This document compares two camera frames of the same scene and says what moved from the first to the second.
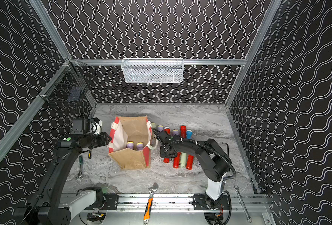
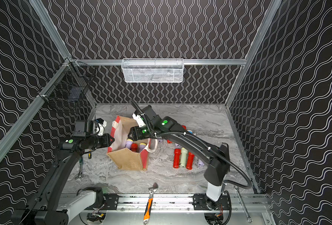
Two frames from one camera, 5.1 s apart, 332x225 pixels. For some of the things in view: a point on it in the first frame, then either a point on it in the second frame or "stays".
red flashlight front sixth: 190,161 stays
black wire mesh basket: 70,86 stays
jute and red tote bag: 129,145 stays
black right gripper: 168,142 to 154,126
